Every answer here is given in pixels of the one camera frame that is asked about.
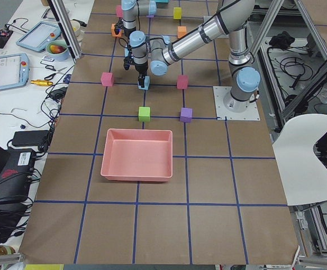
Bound black electronics box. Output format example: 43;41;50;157
0;148;41;205

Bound brass cylinder tool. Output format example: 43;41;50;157
30;80;53;87

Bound pink plastic tray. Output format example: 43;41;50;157
101;128;173;182

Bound pink block robot side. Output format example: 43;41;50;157
176;75;189;90

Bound green foam block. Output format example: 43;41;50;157
138;106;151;122

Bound far teach pendant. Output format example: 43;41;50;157
16;21;61;52

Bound teach pendant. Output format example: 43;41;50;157
0;53;30;91
16;21;61;52

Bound aluminium frame post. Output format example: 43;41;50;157
48;0;82;60

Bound black scissors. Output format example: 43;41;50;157
44;65;66;81

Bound white bowl with lemon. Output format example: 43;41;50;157
70;20;81;38

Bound far pink foam block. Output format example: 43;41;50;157
116;5;123;17

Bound yellow foam block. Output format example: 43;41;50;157
173;7;182;20

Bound orange block robot side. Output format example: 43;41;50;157
177;26;187;39

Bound near purple foam block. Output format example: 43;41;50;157
179;107;193;123

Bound pink block table side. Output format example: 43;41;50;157
101;72;114;87

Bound white chair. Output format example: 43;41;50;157
272;114;327;206

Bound orange block table side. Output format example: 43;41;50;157
111;24;122;38

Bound black power adapter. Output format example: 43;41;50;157
11;130;48;147

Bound green bowl with fruit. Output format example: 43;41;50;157
46;40;70;61

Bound near teach pendant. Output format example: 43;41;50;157
0;53;30;91

